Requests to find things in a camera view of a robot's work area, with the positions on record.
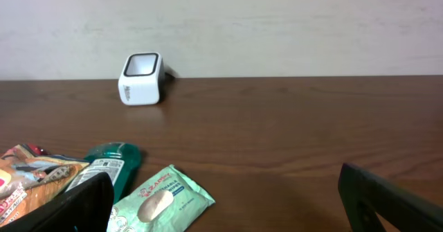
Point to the red brown snack bar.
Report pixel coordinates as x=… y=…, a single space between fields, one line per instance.
x=37 y=150

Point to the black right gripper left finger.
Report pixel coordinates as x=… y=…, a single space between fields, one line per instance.
x=86 y=207

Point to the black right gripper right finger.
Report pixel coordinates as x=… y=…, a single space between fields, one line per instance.
x=366 y=196

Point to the yellow snack bag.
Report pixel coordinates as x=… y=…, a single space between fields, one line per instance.
x=29 y=180

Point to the white barcode scanner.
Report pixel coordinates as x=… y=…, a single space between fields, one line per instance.
x=141 y=79

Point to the teal mouthwash bottle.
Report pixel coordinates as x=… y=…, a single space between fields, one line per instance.
x=118 y=159

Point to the light green wipes packet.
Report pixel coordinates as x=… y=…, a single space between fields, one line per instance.
x=168 y=201

